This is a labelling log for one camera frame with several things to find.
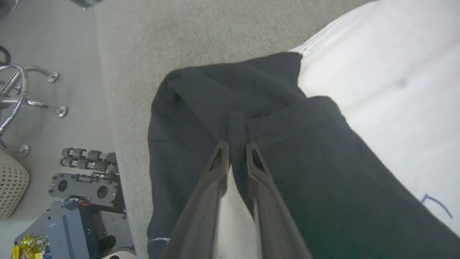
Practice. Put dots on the beige woven laundry basket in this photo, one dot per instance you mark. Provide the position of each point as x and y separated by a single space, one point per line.
12 187

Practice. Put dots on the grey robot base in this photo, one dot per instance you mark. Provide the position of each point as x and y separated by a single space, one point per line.
111 226

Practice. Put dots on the yellow connector block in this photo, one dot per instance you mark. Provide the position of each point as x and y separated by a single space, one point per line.
30 248

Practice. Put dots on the black plate with holes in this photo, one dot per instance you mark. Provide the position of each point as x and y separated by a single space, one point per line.
82 189

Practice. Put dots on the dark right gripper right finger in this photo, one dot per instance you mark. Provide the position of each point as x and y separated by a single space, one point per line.
276 223

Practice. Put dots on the blue computer box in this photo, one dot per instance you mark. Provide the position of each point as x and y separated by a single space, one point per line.
72 233

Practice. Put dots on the chrome chair base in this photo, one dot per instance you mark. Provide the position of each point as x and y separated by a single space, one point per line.
21 97

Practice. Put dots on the grey roller bar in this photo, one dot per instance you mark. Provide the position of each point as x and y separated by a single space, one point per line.
90 154
86 164

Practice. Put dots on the white and black t-shirt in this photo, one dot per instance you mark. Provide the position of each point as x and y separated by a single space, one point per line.
323 162

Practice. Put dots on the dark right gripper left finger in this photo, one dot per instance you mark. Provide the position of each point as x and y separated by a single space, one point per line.
205 216

